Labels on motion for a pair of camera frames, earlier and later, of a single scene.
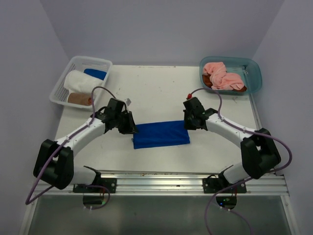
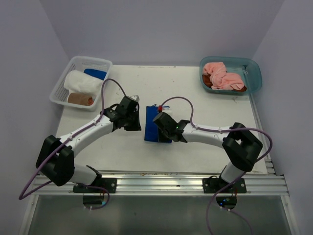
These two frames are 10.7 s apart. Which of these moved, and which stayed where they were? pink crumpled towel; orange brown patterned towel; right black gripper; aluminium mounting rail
Moved: right black gripper
Stayed: pink crumpled towel; aluminium mounting rail; orange brown patterned towel
